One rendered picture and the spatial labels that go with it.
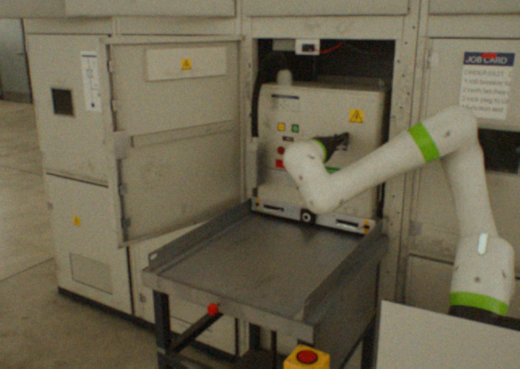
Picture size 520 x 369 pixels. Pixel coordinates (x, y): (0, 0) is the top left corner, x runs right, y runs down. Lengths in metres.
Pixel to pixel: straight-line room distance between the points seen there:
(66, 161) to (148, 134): 1.16
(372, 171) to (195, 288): 0.64
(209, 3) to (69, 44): 0.95
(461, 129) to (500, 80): 0.31
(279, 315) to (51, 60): 1.94
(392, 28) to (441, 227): 0.71
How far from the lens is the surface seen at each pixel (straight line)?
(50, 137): 3.00
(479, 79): 1.74
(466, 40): 1.74
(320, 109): 1.87
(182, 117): 1.93
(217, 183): 2.09
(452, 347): 1.15
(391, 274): 2.02
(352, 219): 1.91
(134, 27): 2.44
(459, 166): 1.58
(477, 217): 1.51
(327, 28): 1.90
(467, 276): 1.27
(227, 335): 2.56
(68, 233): 3.12
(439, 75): 1.76
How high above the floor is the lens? 1.62
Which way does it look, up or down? 17 degrees down
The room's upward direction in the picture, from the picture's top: straight up
